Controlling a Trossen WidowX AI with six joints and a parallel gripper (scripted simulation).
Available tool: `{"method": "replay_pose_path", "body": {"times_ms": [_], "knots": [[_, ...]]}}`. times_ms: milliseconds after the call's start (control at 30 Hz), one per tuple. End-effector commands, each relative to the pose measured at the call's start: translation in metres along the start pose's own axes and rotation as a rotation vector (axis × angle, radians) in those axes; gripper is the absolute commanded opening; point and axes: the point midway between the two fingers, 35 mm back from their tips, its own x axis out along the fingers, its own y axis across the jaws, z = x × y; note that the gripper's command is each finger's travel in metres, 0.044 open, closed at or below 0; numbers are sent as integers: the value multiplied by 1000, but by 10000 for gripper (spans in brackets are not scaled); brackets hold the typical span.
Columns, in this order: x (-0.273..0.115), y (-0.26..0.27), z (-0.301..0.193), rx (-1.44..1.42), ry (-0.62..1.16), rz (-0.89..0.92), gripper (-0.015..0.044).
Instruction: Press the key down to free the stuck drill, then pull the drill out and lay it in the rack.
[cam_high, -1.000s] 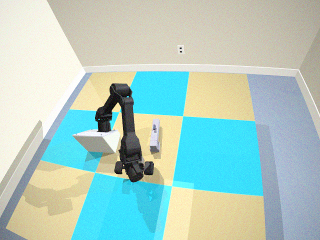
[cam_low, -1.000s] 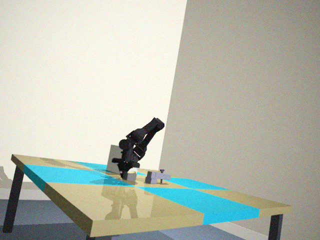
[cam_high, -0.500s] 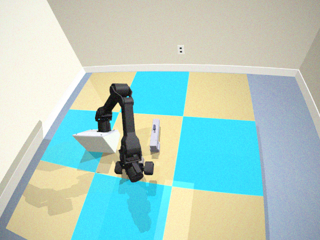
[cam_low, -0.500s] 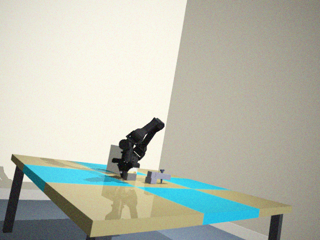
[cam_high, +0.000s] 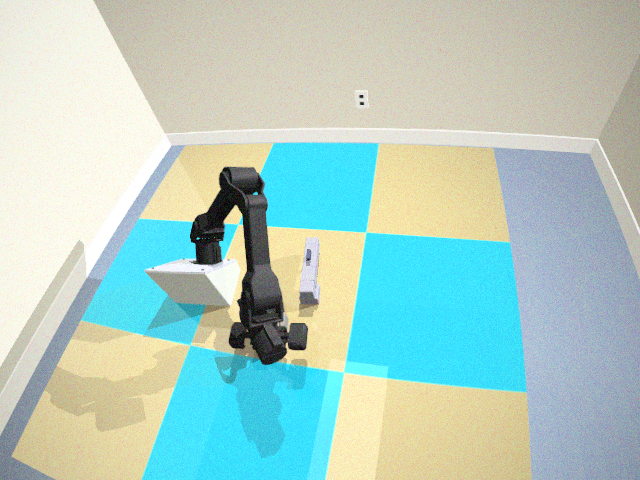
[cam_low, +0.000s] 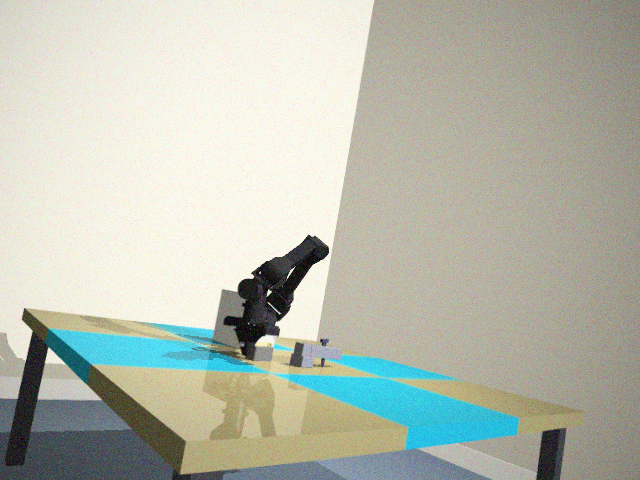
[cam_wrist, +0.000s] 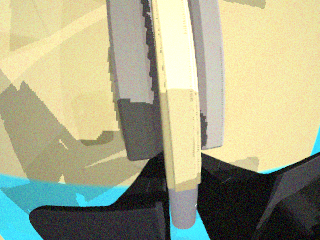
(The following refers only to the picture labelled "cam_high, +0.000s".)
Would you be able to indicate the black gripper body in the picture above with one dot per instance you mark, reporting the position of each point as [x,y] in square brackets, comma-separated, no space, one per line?
[296,337]

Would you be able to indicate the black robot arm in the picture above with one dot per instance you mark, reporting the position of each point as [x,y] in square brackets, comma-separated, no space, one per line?
[261,303]

